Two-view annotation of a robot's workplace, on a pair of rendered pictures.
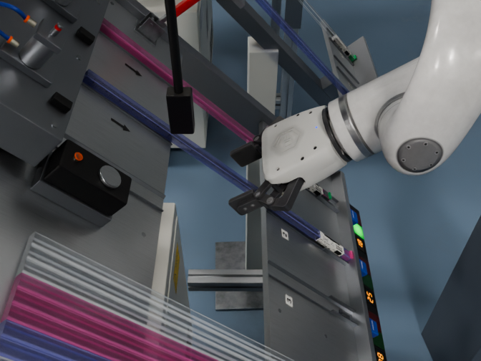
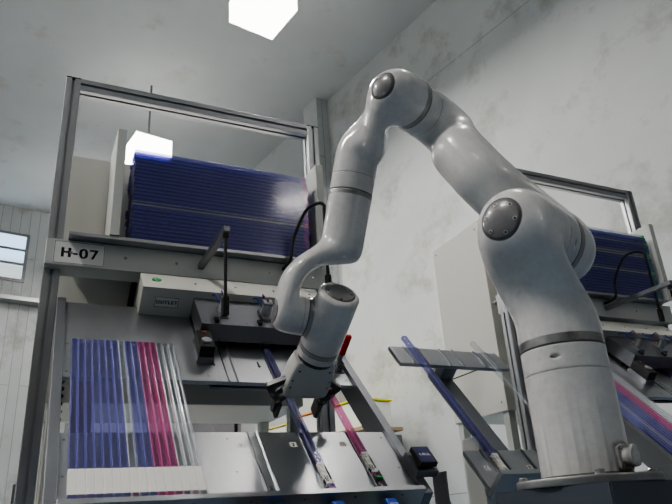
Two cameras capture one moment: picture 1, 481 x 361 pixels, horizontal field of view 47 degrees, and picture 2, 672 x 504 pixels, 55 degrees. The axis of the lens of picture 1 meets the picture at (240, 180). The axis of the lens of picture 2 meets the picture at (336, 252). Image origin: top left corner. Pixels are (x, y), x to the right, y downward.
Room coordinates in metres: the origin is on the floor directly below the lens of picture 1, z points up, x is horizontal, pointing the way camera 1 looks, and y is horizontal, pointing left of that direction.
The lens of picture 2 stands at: (-0.01, -1.33, 0.67)
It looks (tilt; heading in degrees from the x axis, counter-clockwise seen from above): 23 degrees up; 64
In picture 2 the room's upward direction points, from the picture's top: 4 degrees counter-clockwise
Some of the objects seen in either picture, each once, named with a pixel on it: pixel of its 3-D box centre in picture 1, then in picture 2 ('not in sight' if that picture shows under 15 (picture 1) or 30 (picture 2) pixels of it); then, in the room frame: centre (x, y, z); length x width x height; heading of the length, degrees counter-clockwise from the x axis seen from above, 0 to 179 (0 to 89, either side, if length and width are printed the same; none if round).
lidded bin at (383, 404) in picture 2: not in sight; (361, 416); (2.83, 4.10, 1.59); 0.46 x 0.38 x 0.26; 100
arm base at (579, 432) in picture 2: not in sight; (575, 416); (0.69, -0.63, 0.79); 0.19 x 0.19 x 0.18
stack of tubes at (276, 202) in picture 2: not in sight; (219, 215); (0.44, 0.33, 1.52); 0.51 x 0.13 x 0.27; 0
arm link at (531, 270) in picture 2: not in sight; (537, 270); (0.66, -0.64, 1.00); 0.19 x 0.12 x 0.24; 22
